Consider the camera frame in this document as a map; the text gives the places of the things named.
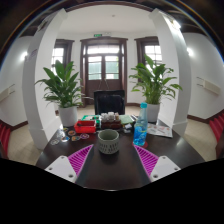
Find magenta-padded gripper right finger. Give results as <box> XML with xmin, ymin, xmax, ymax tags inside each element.
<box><xmin>132</xmin><ymin>143</ymin><xmax>182</xmax><ymax>184</ymax></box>

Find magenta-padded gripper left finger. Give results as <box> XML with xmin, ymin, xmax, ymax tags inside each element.
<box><xmin>44</xmin><ymin>143</ymin><xmax>95</xmax><ymax>185</ymax></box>

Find clear bottle with blue cap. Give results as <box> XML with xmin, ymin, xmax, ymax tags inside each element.
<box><xmin>133</xmin><ymin>102</ymin><xmax>149</xmax><ymax>148</ymax></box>

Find flat round red coaster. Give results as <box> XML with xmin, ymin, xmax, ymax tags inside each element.
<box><xmin>133</xmin><ymin>139</ymin><xmax>150</xmax><ymax>150</ymax></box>

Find red plastic box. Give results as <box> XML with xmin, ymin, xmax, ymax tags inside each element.
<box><xmin>73</xmin><ymin>119</ymin><xmax>98</xmax><ymax>135</ymax></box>

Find grey-green ribbed cup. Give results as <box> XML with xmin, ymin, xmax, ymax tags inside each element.
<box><xmin>97</xmin><ymin>128</ymin><xmax>120</xmax><ymax>155</ymax></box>

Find green and white box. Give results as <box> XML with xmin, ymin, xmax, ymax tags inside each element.
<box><xmin>81</xmin><ymin>114</ymin><xmax>102</xmax><ymax>125</ymax></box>

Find light green cloth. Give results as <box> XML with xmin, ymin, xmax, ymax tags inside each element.
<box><xmin>119</xmin><ymin>114</ymin><xmax>135</xmax><ymax>126</ymax></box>

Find red carpeted stairs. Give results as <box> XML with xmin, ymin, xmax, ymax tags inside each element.
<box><xmin>0</xmin><ymin>119</ymin><xmax>12</xmax><ymax>158</ymax></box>
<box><xmin>209</xmin><ymin>113</ymin><xmax>224</xmax><ymax>145</ymax></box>

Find wooden box with sachets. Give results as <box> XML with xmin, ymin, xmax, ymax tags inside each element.
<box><xmin>99</xmin><ymin>111</ymin><xmax>123</xmax><ymax>130</ymax></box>

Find black chair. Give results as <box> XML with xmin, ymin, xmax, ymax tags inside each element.
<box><xmin>93</xmin><ymin>89</ymin><xmax>126</xmax><ymax>116</ymax></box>

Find potted plant in white pot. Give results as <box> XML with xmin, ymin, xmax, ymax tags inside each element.
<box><xmin>128</xmin><ymin>54</ymin><xmax>183</xmax><ymax>124</ymax></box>
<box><xmin>34</xmin><ymin>59</ymin><xmax>95</xmax><ymax>128</ymax></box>

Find dark wooden double door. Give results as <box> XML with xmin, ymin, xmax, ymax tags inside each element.
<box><xmin>79</xmin><ymin>37</ymin><xmax>129</xmax><ymax>105</ymax></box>

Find dark-framed window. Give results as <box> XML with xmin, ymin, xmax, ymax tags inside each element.
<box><xmin>134</xmin><ymin>36</ymin><xmax>164</xmax><ymax>68</ymax></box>
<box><xmin>51</xmin><ymin>39</ymin><xmax>75</xmax><ymax>78</ymax></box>

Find white wall unit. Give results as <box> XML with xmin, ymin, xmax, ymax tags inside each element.
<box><xmin>196</xmin><ymin>77</ymin><xmax>222</xmax><ymax>96</ymax></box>
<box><xmin>0</xmin><ymin>84</ymin><xmax>16</xmax><ymax>103</ymax></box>

